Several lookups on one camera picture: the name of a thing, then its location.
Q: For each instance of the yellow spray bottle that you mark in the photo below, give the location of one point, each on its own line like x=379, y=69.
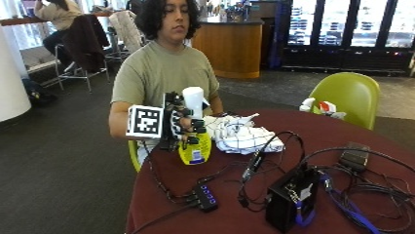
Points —
x=197, y=152

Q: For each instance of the the person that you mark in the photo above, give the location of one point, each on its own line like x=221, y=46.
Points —
x=163, y=71

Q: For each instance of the white round pillar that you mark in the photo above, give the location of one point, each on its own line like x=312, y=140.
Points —
x=10, y=78

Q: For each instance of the wooden counter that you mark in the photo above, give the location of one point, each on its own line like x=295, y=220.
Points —
x=231, y=48

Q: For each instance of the black hub with blue lights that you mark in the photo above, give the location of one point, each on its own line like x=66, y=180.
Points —
x=205, y=198

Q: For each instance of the black bag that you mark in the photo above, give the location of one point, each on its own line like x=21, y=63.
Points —
x=36, y=92

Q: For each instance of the metal chair with dark jacket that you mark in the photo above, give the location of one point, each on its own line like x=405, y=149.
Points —
x=84, y=42

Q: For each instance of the green chair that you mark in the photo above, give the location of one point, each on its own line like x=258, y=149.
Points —
x=134, y=156
x=346, y=97

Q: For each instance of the black power adapter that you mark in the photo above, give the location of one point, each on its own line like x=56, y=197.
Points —
x=354, y=157

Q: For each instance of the white marker cube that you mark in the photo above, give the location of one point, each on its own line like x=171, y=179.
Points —
x=145, y=122

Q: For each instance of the glass door drinks fridge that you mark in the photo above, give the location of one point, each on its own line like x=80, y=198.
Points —
x=346, y=32

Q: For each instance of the black electronics box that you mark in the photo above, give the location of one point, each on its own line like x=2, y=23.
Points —
x=287, y=198

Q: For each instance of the white checked cloth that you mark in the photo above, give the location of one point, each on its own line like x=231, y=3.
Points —
x=242, y=136

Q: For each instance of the white jacket on chair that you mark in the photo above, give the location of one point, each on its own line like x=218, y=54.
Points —
x=126, y=31

